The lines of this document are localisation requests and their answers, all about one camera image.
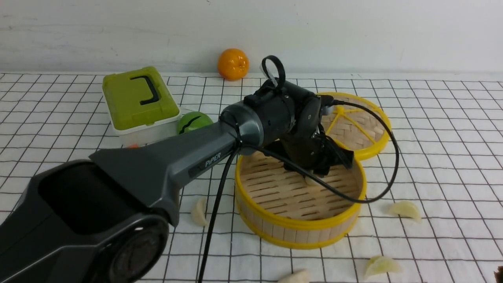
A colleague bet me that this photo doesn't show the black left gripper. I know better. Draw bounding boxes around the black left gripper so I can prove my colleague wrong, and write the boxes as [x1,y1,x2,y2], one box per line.
[267,95,354,176]

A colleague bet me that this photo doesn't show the white dumpling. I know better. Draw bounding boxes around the white dumpling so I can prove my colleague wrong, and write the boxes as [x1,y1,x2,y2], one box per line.
[387,200,422,223]
[191,197,209,227]
[304,175,319,186]

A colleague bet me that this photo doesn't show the pale green dumpling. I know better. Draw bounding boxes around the pale green dumpling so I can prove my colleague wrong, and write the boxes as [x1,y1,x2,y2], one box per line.
[363,255,402,279]
[277,269,310,283]

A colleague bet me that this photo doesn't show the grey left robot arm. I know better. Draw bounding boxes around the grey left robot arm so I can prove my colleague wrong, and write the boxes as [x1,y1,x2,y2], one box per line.
[0,80,354,283]

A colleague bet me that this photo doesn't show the bamboo steamer lid yellow rim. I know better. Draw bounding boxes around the bamboo steamer lid yellow rim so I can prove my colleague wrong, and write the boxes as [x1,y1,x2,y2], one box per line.
[321,105,389,161]

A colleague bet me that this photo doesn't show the bamboo steamer tray yellow rim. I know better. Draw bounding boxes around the bamboo steamer tray yellow rim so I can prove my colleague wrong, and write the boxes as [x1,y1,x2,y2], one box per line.
[235,152,362,250]

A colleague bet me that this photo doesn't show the white black-grid tablecloth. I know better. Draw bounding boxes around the white black-grid tablecloth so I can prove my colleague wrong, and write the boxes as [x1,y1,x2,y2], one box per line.
[0,70,503,283]

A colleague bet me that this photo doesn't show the orange fruit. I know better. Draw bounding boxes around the orange fruit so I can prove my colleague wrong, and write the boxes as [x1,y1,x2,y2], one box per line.
[217,48,250,81]

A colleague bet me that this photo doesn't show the green watermelon toy ball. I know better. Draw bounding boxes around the green watermelon toy ball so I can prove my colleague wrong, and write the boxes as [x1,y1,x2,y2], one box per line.
[177,111,214,134]

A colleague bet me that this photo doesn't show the green lidded white box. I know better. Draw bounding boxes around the green lidded white box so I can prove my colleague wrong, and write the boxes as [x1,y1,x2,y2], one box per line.
[102,66,183,147]

